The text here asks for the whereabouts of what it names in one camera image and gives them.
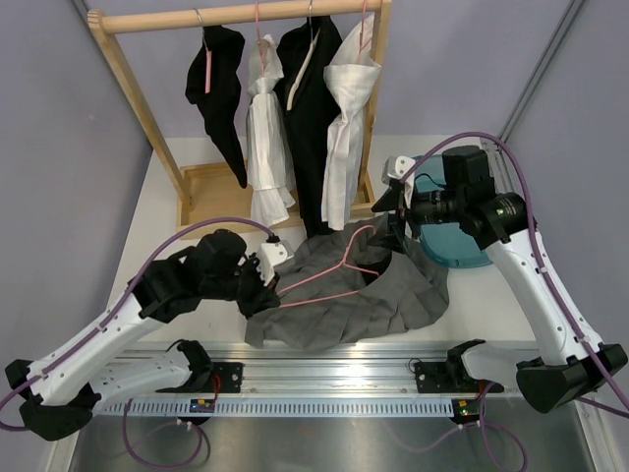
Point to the wooden clothes rack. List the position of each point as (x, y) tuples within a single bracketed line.
[(207, 191)]

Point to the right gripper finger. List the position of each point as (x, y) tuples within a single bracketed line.
[(390, 235), (389, 201)]

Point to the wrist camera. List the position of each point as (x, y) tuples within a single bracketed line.
[(395, 167), (271, 255)]

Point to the white slotted cable duct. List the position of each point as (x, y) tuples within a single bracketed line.
[(237, 407)]

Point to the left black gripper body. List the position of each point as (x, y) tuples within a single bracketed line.
[(242, 284)]

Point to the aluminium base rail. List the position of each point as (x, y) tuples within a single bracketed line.
[(358, 370)]

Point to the pink hanger of white skirt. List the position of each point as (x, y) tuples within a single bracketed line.
[(265, 47)]

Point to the grey pleated skirt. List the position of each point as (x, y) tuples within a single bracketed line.
[(411, 293)]

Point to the pink clip hanger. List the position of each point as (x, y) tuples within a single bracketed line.
[(207, 52)]

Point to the long black skirt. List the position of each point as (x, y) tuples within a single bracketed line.
[(313, 111)]

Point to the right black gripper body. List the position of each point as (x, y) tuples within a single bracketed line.
[(411, 214)]

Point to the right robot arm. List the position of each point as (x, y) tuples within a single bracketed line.
[(570, 358)]

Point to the teal plastic basin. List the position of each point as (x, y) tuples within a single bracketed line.
[(452, 246)]

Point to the pink hanger at right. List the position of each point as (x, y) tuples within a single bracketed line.
[(365, 34)]

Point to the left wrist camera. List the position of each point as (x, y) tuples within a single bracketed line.
[(271, 255)]

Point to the black mounting plate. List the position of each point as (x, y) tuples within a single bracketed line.
[(226, 377), (443, 377)]

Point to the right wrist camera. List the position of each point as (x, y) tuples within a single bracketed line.
[(395, 167)]

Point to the white pleated skirt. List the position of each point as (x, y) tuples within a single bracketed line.
[(270, 172)]

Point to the pink wire hanger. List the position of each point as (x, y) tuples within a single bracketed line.
[(343, 263)]

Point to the cream hanger of black skirt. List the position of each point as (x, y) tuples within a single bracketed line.
[(306, 62)]

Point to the small black skirt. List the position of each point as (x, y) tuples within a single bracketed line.
[(218, 108)]

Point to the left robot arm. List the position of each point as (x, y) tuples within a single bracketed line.
[(63, 390)]

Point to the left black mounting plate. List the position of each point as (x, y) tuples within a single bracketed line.
[(226, 377)]

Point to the white skirt on right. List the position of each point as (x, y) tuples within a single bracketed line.
[(351, 85)]

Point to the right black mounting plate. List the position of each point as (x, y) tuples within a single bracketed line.
[(443, 377)]

